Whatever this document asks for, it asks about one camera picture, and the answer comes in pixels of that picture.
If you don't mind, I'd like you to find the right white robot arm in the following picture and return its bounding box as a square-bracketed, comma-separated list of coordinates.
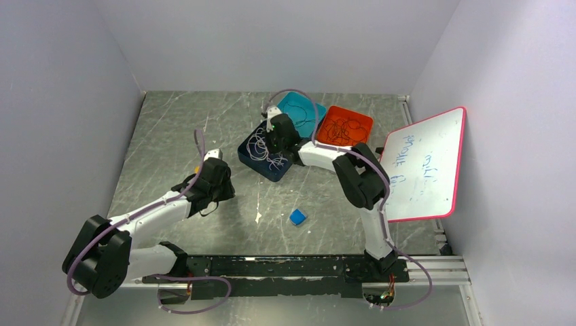
[265, 108, 398, 281]

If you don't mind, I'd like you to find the blue grey block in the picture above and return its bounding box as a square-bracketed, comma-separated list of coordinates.
[289, 209, 308, 226]

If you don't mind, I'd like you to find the navy blue box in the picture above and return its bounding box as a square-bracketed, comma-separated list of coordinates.
[237, 121, 293, 182]

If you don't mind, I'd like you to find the orange box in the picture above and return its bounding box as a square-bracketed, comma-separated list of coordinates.
[316, 105, 374, 146]

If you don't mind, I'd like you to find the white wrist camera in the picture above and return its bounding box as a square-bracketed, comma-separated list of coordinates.
[266, 106, 282, 132]
[204, 148, 223, 161]

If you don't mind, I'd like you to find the pink framed whiteboard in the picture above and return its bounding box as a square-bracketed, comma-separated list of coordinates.
[380, 107, 467, 222]

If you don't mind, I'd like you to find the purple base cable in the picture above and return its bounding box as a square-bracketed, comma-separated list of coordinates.
[148, 275, 232, 315]

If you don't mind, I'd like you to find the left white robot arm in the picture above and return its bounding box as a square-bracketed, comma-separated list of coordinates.
[62, 157, 234, 299]

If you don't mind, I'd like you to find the white cable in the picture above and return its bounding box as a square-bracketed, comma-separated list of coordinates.
[245, 128, 291, 172]

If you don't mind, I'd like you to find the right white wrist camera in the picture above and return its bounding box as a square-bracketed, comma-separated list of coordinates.
[266, 106, 282, 132]

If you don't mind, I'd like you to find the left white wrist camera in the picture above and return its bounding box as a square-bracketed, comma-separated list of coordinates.
[204, 148, 223, 161]

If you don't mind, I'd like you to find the teal box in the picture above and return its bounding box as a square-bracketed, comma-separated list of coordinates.
[277, 92, 317, 139]

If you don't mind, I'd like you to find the black cable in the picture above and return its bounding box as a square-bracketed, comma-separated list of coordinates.
[285, 101, 321, 129]

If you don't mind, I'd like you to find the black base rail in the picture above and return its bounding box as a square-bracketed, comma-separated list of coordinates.
[141, 254, 429, 300]

